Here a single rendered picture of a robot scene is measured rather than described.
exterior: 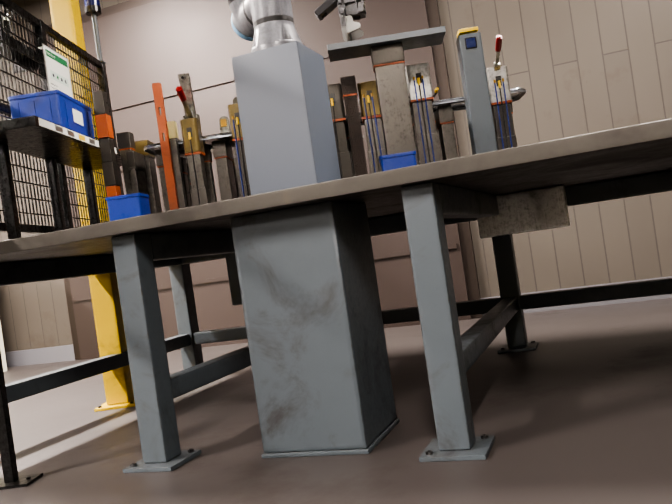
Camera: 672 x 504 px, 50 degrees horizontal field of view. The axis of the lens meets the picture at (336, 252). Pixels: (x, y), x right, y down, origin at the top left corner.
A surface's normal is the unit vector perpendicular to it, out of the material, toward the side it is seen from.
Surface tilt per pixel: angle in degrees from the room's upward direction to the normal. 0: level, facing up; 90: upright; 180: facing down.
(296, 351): 90
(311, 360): 90
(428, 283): 90
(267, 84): 90
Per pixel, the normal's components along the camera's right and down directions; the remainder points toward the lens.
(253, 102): -0.34, 0.04
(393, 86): -0.05, 0.00
